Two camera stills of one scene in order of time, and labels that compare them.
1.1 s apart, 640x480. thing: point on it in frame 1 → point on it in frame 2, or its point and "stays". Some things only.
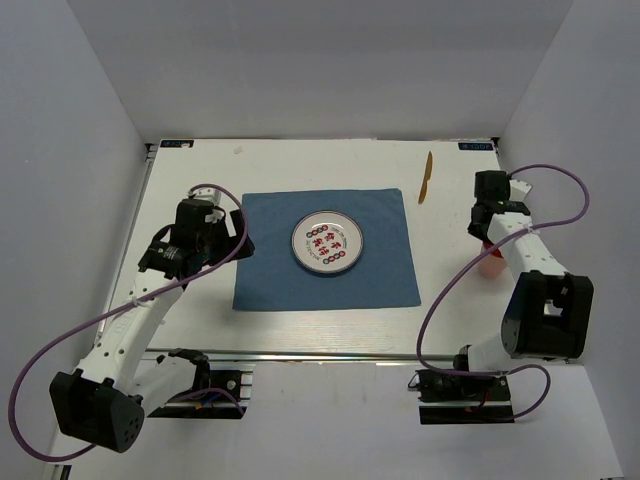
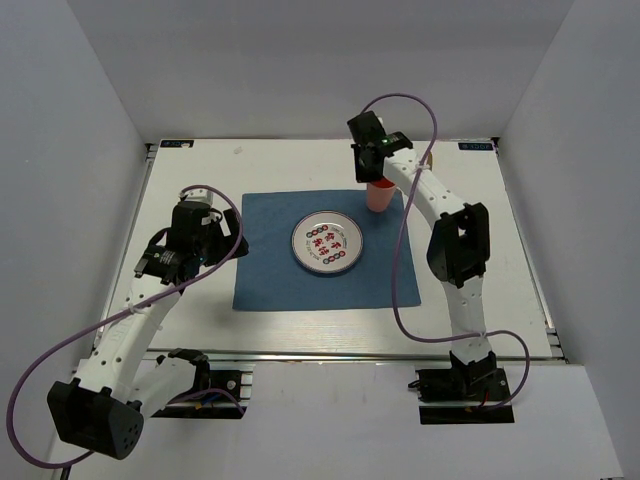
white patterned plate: (327, 241) stays
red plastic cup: (493, 264) → (379, 194)
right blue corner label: (475, 146) stays
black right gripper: (477, 232) → (362, 175)
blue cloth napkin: (384, 276) stays
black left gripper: (230, 242) stays
